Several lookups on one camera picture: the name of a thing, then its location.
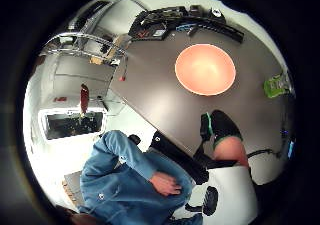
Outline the orange bowl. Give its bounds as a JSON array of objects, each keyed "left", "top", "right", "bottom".
[{"left": 174, "top": 43, "right": 237, "bottom": 97}]

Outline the green snack packet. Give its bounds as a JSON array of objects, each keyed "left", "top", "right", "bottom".
[{"left": 263, "top": 71, "right": 292, "bottom": 99}]

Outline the device with blue light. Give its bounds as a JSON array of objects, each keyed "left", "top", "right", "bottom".
[{"left": 285, "top": 136, "right": 297, "bottom": 160}]

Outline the black office chair base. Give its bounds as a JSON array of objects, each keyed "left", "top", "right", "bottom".
[{"left": 184, "top": 185, "right": 220, "bottom": 218}]

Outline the black chair armrest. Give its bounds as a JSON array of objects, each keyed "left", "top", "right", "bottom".
[{"left": 127, "top": 134, "right": 142, "bottom": 147}]

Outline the long black bar device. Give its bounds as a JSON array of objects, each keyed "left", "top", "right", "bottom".
[{"left": 186, "top": 15, "right": 245, "bottom": 45}]

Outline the blue flat tool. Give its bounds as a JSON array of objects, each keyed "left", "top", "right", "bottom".
[{"left": 174, "top": 23, "right": 198, "bottom": 33}]

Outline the white round device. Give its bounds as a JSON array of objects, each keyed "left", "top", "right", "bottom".
[{"left": 210, "top": 7, "right": 224, "bottom": 19}]

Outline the person's body in blue denim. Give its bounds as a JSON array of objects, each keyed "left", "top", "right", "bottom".
[{"left": 78, "top": 130, "right": 204, "bottom": 225}]

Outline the red hanging tool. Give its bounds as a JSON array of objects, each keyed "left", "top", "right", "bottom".
[{"left": 79, "top": 83, "right": 91, "bottom": 117}]

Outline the wooden pallet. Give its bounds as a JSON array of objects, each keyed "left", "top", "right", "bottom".
[{"left": 61, "top": 170, "right": 85, "bottom": 208}]

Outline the black cable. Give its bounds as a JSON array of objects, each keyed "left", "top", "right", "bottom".
[{"left": 247, "top": 148, "right": 283, "bottom": 160}]

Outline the metal frame rack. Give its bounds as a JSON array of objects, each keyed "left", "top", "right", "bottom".
[{"left": 41, "top": 30, "right": 129, "bottom": 67}]

